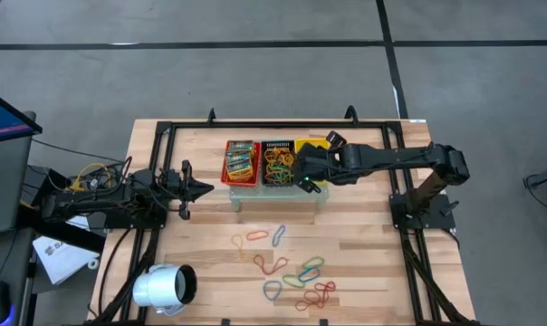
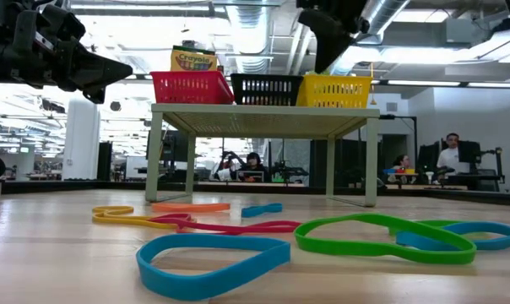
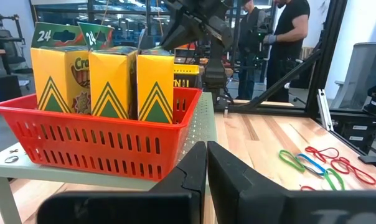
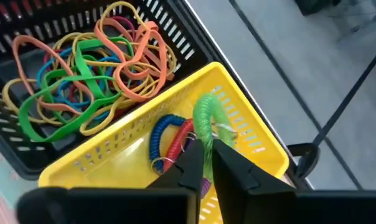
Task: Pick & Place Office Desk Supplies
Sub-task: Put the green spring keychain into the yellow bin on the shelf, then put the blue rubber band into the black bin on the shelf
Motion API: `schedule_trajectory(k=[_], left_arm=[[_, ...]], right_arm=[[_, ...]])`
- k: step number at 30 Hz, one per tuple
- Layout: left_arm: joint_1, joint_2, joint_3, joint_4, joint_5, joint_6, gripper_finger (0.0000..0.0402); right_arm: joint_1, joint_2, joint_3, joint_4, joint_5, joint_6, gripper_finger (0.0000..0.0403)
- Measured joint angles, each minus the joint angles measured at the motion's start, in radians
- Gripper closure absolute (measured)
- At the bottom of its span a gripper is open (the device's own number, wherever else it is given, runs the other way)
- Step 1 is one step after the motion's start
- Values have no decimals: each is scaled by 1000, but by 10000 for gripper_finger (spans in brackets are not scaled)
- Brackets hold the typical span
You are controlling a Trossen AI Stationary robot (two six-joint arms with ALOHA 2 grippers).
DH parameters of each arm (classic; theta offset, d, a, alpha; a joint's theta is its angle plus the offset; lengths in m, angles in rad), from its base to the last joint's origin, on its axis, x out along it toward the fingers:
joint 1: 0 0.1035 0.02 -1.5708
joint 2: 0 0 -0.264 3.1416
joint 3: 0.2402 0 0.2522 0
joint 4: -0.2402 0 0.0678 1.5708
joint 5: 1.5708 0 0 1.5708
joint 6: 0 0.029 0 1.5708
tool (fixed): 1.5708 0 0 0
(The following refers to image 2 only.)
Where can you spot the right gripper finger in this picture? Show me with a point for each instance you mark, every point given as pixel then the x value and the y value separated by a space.
pixel 329 38

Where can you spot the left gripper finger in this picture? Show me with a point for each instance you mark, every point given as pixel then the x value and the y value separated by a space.
pixel 103 69
pixel 95 95

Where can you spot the yellow rubber band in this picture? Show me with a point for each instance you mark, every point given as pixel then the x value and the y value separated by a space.
pixel 124 219

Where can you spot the orange-red rubber band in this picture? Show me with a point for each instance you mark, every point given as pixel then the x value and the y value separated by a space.
pixel 191 207

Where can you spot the pale blue rubber band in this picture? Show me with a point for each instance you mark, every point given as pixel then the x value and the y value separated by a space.
pixel 259 210

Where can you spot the long red rubber band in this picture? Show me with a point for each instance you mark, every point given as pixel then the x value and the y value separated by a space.
pixel 259 229

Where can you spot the light blue rubber band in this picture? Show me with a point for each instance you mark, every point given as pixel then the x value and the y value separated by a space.
pixel 213 287

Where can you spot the white round pillar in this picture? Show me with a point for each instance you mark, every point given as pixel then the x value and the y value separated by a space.
pixel 81 139

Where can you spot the yellow plastic basket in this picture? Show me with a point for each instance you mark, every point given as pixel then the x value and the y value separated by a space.
pixel 305 90

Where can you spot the red plastic basket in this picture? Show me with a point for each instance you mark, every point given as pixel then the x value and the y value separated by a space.
pixel 187 88

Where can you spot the yellow green crayon box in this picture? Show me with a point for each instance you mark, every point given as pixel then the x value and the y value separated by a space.
pixel 193 61

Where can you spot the pale green metal riser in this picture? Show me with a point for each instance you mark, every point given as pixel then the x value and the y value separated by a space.
pixel 259 112

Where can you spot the black plastic basket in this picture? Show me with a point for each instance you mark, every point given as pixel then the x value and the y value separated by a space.
pixel 238 90

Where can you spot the black computer monitor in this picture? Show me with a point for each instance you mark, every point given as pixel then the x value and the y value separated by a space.
pixel 469 152
pixel 428 158

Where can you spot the green rubber band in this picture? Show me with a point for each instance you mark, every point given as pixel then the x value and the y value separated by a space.
pixel 436 223
pixel 322 246

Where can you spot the silver ceiling air duct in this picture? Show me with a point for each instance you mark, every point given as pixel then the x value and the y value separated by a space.
pixel 253 38
pixel 386 10

